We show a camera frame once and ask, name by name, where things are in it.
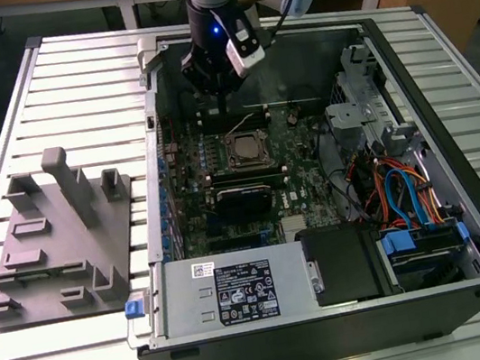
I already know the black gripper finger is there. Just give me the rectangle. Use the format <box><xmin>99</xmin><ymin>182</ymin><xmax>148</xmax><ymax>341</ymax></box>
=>
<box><xmin>177</xmin><ymin>46</ymin><xmax>227</xmax><ymax>125</ymax></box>
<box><xmin>216</xmin><ymin>57</ymin><xmax>254</xmax><ymax>119</ymax></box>

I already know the metal locking lever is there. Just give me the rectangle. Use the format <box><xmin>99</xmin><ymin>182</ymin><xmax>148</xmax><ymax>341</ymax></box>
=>
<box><xmin>228</xmin><ymin>113</ymin><xmax>260</xmax><ymax>131</ymax></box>
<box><xmin>231</xmin><ymin>160</ymin><xmax>279</xmax><ymax>175</ymax></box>

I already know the silver CPU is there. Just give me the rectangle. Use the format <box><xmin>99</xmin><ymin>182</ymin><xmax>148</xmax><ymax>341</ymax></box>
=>
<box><xmin>233</xmin><ymin>134</ymin><xmax>264</xmax><ymax>163</ymax></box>

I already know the metal socket cover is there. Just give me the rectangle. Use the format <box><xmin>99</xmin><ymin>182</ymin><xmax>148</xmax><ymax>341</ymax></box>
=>
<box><xmin>223</xmin><ymin>127</ymin><xmax>278</xmax><ymax>173</ymax></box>

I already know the CPU socket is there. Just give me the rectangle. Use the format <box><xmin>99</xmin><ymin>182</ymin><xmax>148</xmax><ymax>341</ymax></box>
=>
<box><xmin>221</xmin><ymin>125</ymin><xmax>280</xmax><ymax>176</ymax></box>

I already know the black graphics card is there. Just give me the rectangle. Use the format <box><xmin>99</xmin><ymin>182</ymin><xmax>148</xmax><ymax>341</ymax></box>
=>
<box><xmin>212</xmin><ymin>180</ymin><xmax>278</xmax><ymax>228</ymax></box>

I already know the green motherboard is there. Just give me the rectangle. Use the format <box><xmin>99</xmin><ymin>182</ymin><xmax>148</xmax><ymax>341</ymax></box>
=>
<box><xmin>156</xmin><ymin>96</ymin><xmax>359</xmax><ymax>262</ymax></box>

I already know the metal drive cage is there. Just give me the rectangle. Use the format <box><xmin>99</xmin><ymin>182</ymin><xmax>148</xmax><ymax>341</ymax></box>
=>
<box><xmin>315</xmin><ymin>36</ymin><xmax>429</xmax><ymax>175</ymax></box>

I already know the silver chipset heatsink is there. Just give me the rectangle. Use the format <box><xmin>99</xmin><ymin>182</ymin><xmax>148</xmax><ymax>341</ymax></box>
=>
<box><xmin>280</xmin><ymin>213</ymin><xmax>311</xmax><ymax>235</ymax></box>

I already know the grey parts rack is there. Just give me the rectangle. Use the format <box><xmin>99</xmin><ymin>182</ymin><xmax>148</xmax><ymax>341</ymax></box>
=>
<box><xmin>0</xmin><ymin>135</ymin><xmax>152</xmax><ymax>329</ymax></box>

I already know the silver power supply box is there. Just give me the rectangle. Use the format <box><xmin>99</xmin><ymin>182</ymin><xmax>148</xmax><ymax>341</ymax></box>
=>
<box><xmin>136</xmin><ymin>236</ymin><xmax>325</xmax><ymax>348</ymax></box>

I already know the blue disk carrier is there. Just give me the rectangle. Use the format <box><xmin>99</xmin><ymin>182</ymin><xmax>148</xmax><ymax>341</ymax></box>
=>
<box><xmin>376</xmin><ymin>218</ymin><xmax>479</xmax><ymax>296</ymax></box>

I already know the blue case latch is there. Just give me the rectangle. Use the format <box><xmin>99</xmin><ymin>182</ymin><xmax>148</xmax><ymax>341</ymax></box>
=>
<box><xmin>121</xmin><ymin>298</ymin><xmax>147</xmax><ymax>321</ymax></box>

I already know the black PC case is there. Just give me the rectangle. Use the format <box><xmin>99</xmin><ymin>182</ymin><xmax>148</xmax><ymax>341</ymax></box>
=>
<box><xmin>81</xmin><ymin>0</ymin><xmax>480</xmax><ymax>360</ymax></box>

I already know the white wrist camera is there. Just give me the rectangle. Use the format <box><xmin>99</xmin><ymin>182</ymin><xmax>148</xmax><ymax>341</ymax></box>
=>
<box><xmin>222</xmin><ymin>24</ymin><xmax>271</xmax><ymax>80</ymax></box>

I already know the blue wire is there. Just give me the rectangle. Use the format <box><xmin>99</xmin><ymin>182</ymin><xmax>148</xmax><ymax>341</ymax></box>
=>
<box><xmin>382</xmin><ymin>162</ymin><xmax>436</xmax><ymax>237</ymax></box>

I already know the orange wire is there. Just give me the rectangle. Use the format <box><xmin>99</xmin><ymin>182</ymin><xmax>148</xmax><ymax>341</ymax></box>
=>
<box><xmin>371</xmin><ymin>147</ymin><xmax>453</xmax><ymax>231</ymax></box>

